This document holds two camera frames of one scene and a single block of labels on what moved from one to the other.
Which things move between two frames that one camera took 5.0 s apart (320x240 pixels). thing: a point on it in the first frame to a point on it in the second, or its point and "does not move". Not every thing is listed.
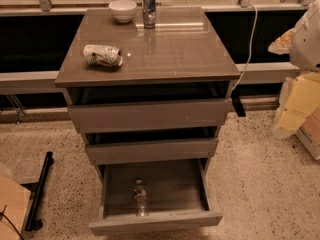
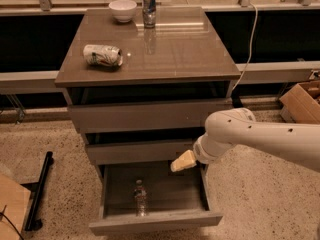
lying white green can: x=100 y=54 does not move
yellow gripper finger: x=282 y=45 to x=205 y=150
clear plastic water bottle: x=140 y=195 does not move
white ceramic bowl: x=122 y=9 does not move
